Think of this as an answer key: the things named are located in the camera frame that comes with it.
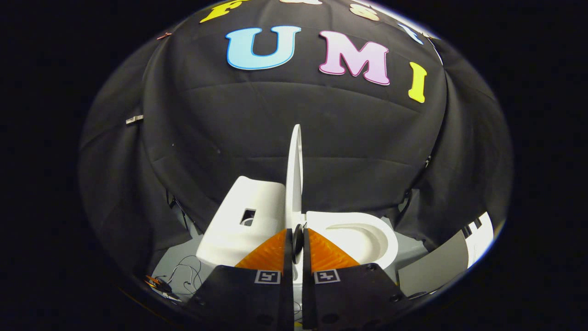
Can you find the white toilet seat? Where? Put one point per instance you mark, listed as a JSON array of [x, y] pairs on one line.
[[386, 239]]

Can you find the silver metal clip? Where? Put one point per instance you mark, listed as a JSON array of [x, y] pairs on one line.
[[134, 119]]

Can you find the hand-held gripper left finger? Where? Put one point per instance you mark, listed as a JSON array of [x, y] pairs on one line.
[[288, 285]]

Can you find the copper metal clip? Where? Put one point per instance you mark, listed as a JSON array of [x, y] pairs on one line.
[[164, 35]]

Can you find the white toilet tank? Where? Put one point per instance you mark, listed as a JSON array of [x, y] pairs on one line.
[[229, 234]]

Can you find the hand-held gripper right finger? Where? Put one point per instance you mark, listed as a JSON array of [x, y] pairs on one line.
[[307, 285]]

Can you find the white panel with black marks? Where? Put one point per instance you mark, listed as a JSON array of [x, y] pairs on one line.
[[480, 239]]

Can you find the grey board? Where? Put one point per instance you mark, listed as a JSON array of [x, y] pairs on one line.
[[434, 266]]

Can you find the black backdrop cloth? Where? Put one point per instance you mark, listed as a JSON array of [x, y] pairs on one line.
[[275, 119]]

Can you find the round black lid knob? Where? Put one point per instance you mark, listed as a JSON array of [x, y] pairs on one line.
[[297, 241]]

